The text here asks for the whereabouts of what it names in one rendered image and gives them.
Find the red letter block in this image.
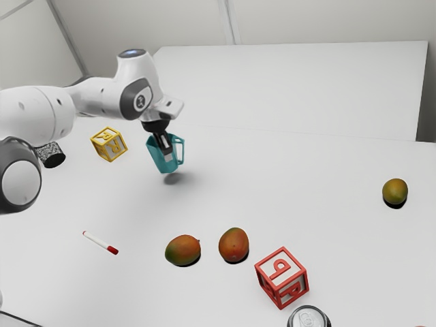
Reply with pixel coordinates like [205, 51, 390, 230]
[253, 246, 310, 311]

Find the green yellow mango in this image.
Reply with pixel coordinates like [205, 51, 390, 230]
[381, 178, 409, 206]

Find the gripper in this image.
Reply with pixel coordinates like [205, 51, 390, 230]
[141, 117, 174, 164]

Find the orange red mango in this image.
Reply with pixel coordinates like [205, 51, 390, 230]
[218, 227, 250, 263]

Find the yellow letter block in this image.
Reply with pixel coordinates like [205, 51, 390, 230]
[89, 126, 129, 163]

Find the black mesh pen holder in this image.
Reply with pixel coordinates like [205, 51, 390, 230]
[35, 141, 67, 169]

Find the silver can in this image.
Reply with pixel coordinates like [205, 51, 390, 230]
[286, 305, 332, 327]

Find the teal faceted mug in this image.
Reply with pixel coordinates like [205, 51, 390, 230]
[145, 133, 186, 174]

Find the orange green mango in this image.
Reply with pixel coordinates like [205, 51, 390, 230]
[164, 234, 202, 267]

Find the white pen with red cap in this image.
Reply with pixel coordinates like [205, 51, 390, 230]
[82, 230, 120, 256]

